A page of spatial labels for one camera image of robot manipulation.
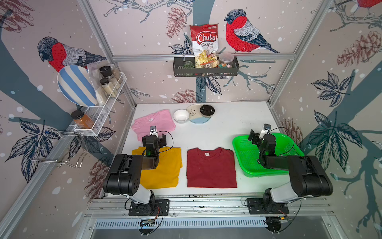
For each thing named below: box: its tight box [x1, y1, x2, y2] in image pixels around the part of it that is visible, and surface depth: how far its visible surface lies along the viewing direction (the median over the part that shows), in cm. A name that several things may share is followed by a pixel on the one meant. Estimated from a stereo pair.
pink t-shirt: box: [131, 109, 177, 141], surface depth 110 cm
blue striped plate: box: [57, 65, 97, 108], surface depth 68 cm
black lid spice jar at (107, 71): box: [99, 63, 116, 79], surface depth 81 cm
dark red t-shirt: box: [186, 146, 238, 189], surface depth 87 cm
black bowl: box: [199, 104, 216, 119], surface depth 112 cm
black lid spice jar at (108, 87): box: [99, 77, 117, 98], surface depth 78 cm
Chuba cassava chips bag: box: [189, 23, 219, 69], surface depth 83 cm
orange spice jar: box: [70, 110, 95, 130], surface depth 64 cm
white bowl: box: [173, 109, 190, 123], surface depth 112 cm
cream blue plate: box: [186, 103, 212, 124], surface depth 113 cm
